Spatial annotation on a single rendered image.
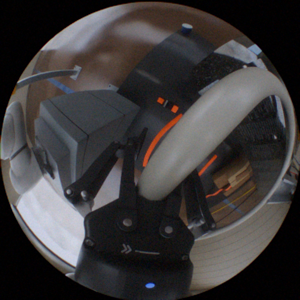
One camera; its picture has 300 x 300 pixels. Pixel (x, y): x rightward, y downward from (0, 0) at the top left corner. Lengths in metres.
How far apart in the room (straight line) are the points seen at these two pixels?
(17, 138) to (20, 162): 0.09
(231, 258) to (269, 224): 2.07
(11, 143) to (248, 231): 5.80
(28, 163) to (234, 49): 0.81
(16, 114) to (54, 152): 0.28
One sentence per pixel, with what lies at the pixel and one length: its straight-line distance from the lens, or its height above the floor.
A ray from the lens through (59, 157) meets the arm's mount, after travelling 0.40.
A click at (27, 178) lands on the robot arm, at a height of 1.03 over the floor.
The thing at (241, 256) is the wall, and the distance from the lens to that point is 5.59.
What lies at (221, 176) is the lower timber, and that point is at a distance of 1.39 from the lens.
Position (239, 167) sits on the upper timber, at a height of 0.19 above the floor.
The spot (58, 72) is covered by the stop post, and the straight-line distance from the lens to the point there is 1.44.
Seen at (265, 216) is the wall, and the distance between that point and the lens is 5.42.
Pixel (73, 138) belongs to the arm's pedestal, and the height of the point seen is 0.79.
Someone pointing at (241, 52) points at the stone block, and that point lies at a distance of 0.40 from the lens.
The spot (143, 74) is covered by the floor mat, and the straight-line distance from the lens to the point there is 1.04.
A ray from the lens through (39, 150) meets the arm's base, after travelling 0.51.
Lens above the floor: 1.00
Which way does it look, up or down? 58 degrees down
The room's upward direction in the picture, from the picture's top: 161 degrees counter-clockwise
